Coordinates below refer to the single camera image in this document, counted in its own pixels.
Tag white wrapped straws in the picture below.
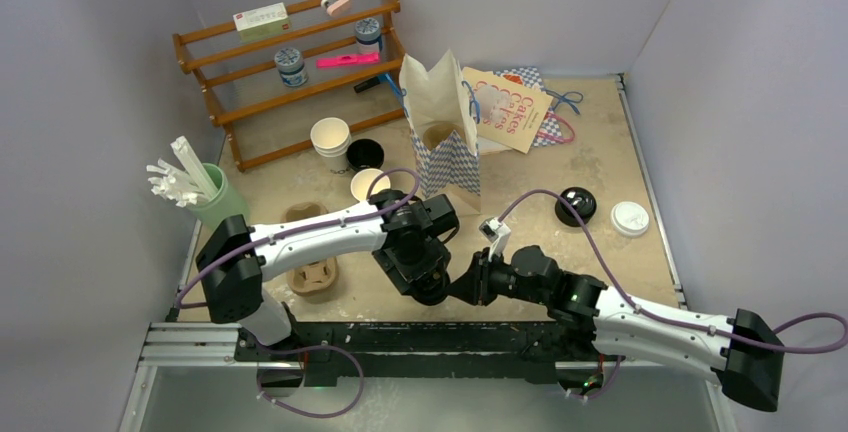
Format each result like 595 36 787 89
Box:
146 136 220 208

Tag black paper cup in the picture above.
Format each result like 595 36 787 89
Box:
345 138 385 172
411 287 448 306

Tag single brown pulp carrier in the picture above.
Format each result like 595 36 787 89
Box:
422 122 464 151

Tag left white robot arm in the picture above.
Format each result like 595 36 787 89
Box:
196 189 460 361

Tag white green box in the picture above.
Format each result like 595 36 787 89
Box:
233 2 291 43

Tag pink white small tool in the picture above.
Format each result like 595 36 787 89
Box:
320 0 351 17

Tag black lid stack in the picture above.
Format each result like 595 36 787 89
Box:
554 186 598 228

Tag blue checkered paper bag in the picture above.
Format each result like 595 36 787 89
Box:
392 51 482 215

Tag white cup lid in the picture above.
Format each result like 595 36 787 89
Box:
610 201 650 238

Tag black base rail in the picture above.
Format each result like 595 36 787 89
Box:
235 321 616 388

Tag blue patterned jar right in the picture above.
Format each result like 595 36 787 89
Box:
354 17 383 55

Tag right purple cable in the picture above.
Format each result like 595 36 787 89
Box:
496 189 848 404

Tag wooden three-tier shelf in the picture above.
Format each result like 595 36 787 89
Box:
172 0 406 172

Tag white paper cup stack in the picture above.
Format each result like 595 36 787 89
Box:
310 117 352 174

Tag beige cakes paper bag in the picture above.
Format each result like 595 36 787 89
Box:
462 66 552 154

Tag black blue marker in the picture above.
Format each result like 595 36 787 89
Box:
353 76 381 94

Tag green straw holder cup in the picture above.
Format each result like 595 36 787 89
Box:
186 163 250 231

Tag brown pulp cup carrier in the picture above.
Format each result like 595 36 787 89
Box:
281 202 339 296

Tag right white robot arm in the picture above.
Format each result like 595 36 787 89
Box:
448 246 784 412

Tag blue patterned jar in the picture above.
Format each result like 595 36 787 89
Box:
274 47 308 88
354 17 383 55

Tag blue patterned jar left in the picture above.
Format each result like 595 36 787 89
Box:
274 47 308 88

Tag pink marker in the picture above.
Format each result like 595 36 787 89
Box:
315 52 381 69

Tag green paper coffee cup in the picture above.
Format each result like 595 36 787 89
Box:
350 168 391 202

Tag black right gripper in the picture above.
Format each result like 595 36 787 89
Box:
446 250 548 309

